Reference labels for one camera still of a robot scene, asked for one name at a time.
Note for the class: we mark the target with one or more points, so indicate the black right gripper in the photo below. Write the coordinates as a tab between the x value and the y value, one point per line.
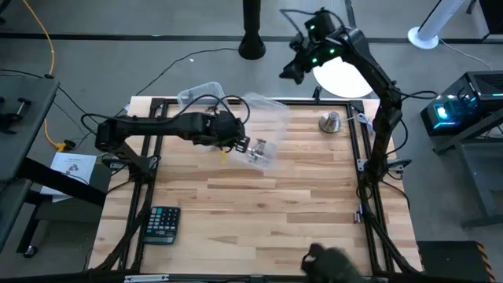
316	59

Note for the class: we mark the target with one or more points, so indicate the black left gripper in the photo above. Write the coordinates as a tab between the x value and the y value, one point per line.
224	131

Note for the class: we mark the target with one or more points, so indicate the clear plastic bin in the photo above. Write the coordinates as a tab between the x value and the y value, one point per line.
204	88
275	118

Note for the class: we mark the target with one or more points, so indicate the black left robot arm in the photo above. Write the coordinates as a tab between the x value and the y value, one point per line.
157	126

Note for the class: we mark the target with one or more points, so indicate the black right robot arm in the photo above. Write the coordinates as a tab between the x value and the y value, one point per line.
373	70

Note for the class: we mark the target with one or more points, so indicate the yellow tag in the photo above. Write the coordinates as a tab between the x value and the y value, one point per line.
223	157

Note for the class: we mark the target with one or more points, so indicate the white round stool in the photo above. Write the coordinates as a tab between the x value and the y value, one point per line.
342	82

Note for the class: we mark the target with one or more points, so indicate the black pole stand base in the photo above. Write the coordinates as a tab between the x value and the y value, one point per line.
251	43

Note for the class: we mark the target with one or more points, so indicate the metal cone weight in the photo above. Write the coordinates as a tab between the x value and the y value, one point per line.
330	122

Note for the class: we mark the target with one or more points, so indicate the black calculator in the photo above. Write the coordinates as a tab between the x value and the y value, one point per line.
161	224

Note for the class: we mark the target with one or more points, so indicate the grey power adapter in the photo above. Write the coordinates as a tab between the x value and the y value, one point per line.
116	163

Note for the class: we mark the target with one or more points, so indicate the white tower fan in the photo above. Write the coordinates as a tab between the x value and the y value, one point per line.
422	39

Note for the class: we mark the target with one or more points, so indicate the person's hand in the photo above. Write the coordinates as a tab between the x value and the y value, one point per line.
334	263

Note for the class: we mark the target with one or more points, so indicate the white paper manual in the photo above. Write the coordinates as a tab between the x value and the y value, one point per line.
70	165

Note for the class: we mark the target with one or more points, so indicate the black computer with lights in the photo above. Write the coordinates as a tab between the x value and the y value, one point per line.
487	84

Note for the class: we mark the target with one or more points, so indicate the grey desk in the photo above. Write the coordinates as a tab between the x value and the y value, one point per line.
39	129

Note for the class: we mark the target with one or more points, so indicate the grey metal stand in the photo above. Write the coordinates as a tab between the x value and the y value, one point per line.
477	177

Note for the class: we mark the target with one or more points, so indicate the black box with hazard stripe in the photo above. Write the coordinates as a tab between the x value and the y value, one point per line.
448	263

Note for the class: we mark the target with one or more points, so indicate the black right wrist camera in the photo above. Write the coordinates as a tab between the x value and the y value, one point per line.
300	42

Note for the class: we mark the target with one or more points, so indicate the black aluminium table frame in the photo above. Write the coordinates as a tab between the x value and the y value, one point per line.
157	102

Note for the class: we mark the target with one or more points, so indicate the black bracket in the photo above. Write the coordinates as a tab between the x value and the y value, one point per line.
8	118

